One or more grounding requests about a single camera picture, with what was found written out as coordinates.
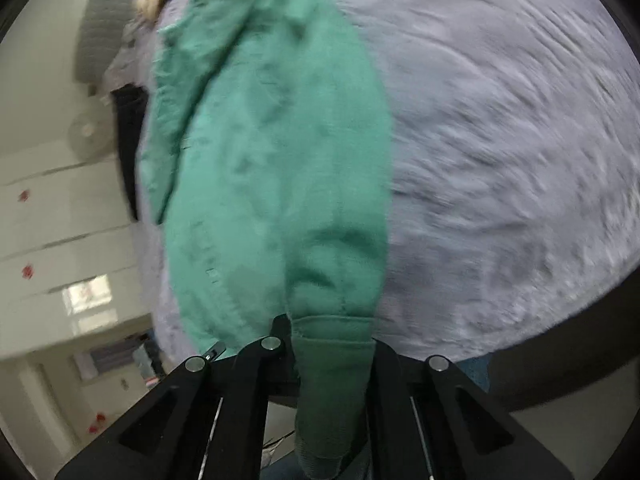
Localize white wardrobe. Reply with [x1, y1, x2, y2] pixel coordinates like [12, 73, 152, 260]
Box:
[0, 150, 156, 356]

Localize green work jacket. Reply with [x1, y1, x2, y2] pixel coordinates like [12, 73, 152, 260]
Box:
[137, 0, 393, 480]

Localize person's blue jeans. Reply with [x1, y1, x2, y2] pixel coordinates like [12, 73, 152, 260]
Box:
[457, 357, 491, 393]

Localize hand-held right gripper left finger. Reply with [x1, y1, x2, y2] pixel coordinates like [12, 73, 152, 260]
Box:
[55, 312, 301, 480]

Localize white electric fan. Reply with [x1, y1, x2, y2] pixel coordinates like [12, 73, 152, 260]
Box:
[67, 110, 118, 161]

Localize lilac bedspread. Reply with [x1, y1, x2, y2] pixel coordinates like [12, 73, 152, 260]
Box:
[105, 0, 633, 366]

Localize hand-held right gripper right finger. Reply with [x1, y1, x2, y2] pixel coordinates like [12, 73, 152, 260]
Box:
[367, 335, 573, 480]

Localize grey padded headboard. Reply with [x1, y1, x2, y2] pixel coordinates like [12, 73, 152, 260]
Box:
[75, 0, 146, 86]

